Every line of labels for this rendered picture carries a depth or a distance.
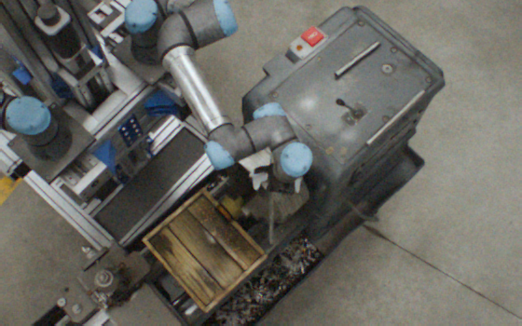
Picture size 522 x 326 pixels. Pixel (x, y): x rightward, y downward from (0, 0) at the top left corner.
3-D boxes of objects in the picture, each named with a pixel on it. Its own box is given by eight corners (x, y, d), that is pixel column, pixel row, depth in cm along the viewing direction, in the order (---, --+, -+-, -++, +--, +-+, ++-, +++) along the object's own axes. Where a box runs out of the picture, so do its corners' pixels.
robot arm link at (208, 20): (149, -3, 197) (181, 14, 149) (187, -20, 200) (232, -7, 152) (162, 29, 202) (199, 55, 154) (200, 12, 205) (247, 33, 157)
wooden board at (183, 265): (204, 190, 218) (203, 186, 215) (267, 257, 208) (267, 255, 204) (144, 241, 211) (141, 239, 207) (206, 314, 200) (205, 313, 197)
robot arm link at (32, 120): (48, 150, 182) (32, 133, 169) (11, 138, 184) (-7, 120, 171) (64, 118, 186) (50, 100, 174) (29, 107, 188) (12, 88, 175)
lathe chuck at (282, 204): (236, 149, 214) (246, 128, 184) (292, 211, 212) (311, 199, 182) (218, 165, 212) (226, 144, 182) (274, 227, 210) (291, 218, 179)
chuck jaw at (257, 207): (264, 187, 193) (288, 210, 189) (265, 192, 198) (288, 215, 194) (240, 208, 190) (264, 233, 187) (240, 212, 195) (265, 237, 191)
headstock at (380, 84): (341, 50, 242) (354, -7, 206) (425, 124, 229) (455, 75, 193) (238, 137, 227) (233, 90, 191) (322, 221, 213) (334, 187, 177)
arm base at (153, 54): (123, 49, 208) (116, 34, 199) (152, 23, 212) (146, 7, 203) (151, 73, 204) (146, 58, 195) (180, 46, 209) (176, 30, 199)
